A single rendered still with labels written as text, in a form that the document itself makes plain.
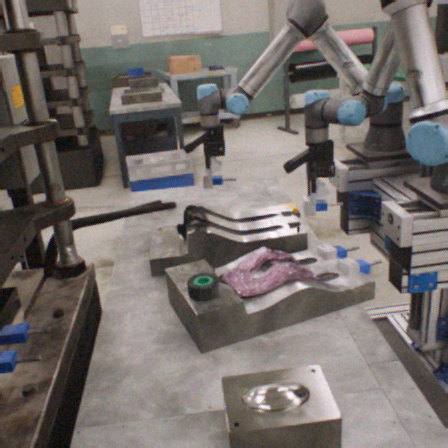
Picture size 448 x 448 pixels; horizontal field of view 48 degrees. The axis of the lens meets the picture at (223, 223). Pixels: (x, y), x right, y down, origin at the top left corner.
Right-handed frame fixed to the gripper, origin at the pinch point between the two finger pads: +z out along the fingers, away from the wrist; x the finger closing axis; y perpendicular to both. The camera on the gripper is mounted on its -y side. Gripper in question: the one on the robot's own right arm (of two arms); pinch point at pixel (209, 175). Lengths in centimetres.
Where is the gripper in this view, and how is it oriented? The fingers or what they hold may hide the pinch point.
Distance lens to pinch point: 202.3
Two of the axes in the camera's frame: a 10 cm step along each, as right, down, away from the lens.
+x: 0.4, -3.8, 9.2
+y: 10.0, -0.5, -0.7
